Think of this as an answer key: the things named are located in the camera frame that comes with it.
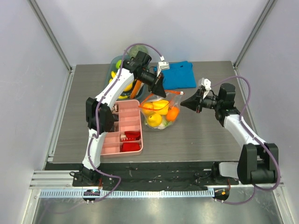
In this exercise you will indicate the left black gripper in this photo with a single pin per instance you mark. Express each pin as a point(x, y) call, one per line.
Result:
point(157, 87)

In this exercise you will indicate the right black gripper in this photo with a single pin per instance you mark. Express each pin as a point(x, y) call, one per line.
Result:
point(199, 101)

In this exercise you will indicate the yellow bell pepper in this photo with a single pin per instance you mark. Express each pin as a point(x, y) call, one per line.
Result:
point(161, 106)

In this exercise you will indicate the clear orange-zip bag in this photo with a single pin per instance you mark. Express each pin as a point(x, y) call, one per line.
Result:
point(146, 106)

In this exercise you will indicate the orange tangerine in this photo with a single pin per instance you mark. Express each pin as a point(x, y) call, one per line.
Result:
point(172, 114)

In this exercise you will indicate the yellow lemon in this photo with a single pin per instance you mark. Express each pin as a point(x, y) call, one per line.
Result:
point(154, 120)

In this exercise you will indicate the white cauliflower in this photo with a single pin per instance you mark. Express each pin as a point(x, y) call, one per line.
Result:
point(164, 124)

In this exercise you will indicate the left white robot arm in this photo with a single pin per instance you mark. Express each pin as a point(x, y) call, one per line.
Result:
point(98, 110)

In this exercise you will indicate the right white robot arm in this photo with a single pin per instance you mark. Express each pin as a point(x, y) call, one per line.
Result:
point(258, 160)

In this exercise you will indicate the orange carrot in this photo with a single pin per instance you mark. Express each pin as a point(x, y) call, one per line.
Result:
point(136, 89)

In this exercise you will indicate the teal fruit basket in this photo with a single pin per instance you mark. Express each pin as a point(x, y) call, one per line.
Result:
point(127, 92)

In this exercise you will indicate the blue folded cloth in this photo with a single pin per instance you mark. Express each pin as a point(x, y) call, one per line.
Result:
point(179, 76)

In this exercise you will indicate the green melon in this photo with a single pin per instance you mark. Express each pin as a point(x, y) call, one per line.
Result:
point(132, 52)

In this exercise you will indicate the green apple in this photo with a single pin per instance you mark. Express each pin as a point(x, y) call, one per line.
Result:
point(118, 64)

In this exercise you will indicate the floral rolled sock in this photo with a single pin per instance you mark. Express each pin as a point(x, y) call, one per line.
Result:
point(115, 108)

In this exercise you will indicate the dark rolled sock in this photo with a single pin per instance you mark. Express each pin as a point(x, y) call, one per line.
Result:
point(115, 117)

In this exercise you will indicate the red white cloth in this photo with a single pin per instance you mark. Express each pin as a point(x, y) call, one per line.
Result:
point(130, 136)

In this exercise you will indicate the pink compartment tray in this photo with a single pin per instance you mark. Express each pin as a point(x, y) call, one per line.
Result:
point(129, 120)

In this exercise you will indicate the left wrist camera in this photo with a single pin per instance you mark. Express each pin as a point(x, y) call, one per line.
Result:
point(163, 65)

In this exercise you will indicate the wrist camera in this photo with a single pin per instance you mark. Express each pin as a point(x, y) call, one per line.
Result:
point(163, 65)
point(205, 85)

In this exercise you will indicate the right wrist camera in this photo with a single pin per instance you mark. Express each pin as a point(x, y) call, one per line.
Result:
point(205, 85)

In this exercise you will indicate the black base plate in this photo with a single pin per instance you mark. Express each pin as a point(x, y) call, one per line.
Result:
point(152, 176)

